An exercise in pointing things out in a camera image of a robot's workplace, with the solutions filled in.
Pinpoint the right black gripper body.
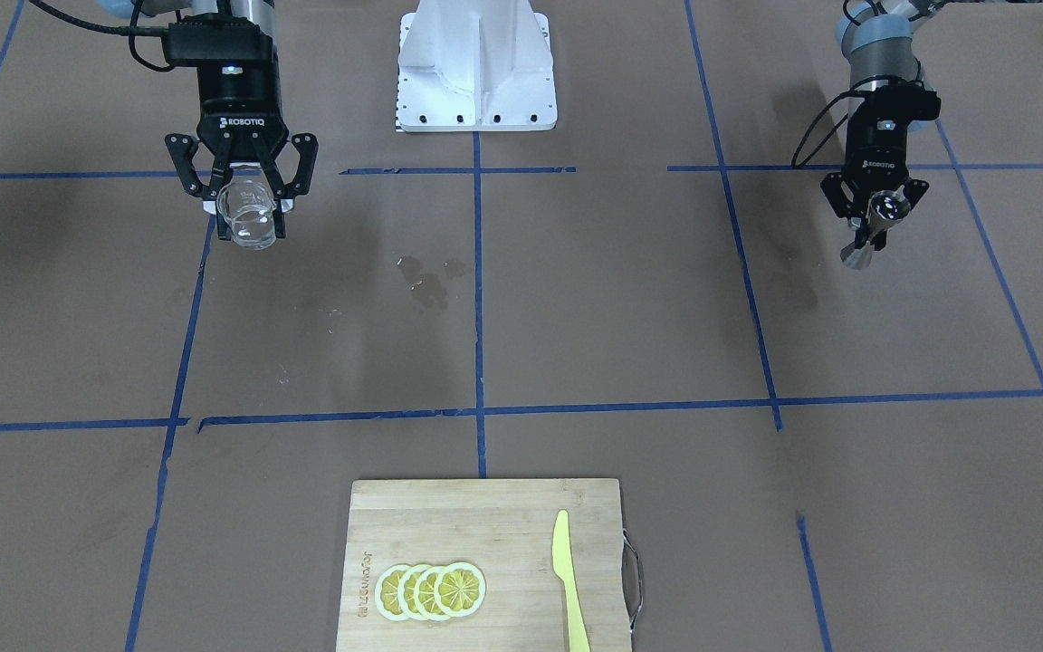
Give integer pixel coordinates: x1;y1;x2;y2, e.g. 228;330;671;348
196;50;290;168

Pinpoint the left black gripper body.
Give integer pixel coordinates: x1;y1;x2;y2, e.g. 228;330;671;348
843;83;912;191

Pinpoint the steel double jigger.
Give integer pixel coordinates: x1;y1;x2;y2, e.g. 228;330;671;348
840;190;911;271

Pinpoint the small glass beaker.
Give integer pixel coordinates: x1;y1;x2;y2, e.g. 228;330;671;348
215;178;291;251

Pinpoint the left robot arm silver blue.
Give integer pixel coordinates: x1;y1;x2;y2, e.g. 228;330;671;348
812;1;951;269

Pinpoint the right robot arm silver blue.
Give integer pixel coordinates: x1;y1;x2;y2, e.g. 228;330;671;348
100;1;319;222

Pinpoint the bamboo cutting board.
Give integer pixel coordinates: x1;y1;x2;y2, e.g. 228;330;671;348
335;478;633;651

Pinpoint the yellow plastic knife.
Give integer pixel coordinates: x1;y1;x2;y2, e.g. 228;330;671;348
551;509;591;651

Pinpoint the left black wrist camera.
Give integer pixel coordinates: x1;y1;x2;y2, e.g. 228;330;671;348
852;83;943;125

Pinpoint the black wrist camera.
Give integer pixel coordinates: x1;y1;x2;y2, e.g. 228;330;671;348
852;83;943;125
162;18;274;67

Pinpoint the black camera cable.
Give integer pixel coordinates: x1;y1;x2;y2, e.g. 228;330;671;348
789;86;871;169
28;0;178;73

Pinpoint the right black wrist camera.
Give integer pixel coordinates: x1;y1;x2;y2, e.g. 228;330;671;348
162;18;274;67

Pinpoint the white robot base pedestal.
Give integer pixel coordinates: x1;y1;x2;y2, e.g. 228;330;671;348
395;1;559;132

